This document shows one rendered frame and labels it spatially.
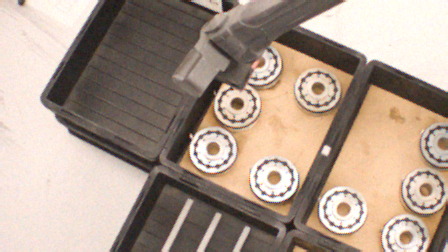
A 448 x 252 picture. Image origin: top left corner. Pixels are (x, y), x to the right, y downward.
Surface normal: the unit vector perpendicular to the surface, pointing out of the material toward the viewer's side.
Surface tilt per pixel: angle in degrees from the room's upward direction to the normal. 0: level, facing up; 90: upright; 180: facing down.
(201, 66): 34
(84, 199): 0
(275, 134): 0
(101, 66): 0
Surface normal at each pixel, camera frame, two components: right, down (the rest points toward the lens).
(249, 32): -0.36, 0.77
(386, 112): 0.02, -0.33
